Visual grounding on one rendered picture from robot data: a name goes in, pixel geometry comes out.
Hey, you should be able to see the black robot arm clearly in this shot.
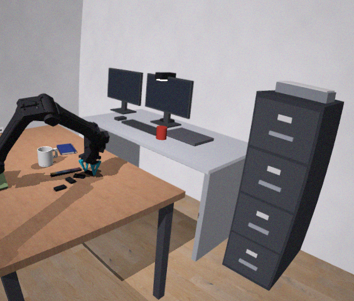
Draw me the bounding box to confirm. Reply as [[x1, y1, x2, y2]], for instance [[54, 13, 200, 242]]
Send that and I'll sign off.
[[0, 93, 109, 174]]

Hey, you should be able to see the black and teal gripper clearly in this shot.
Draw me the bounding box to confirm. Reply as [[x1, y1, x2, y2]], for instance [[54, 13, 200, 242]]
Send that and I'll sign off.
[[78, 146, 101, 175]]

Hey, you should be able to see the grey metal mug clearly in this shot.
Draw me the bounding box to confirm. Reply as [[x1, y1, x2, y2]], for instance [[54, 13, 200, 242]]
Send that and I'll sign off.
[[37, 147, 58, 167]]

